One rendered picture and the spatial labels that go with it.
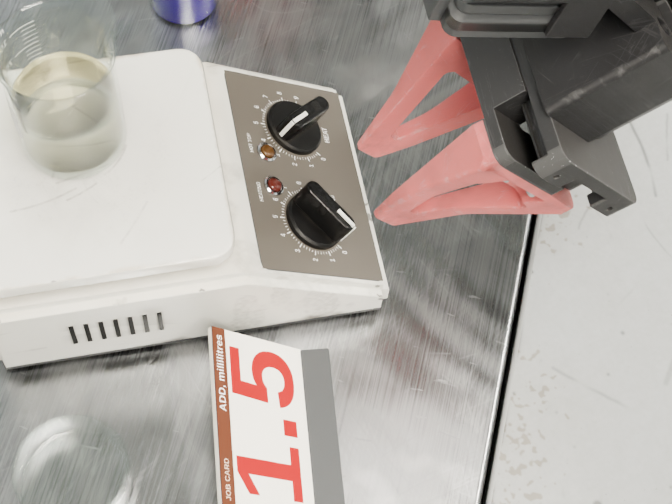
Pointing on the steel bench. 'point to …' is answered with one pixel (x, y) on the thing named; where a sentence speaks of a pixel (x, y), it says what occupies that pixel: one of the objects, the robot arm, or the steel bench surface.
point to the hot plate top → (122, 190)
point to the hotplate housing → (185, 283)
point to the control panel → (321, 169)
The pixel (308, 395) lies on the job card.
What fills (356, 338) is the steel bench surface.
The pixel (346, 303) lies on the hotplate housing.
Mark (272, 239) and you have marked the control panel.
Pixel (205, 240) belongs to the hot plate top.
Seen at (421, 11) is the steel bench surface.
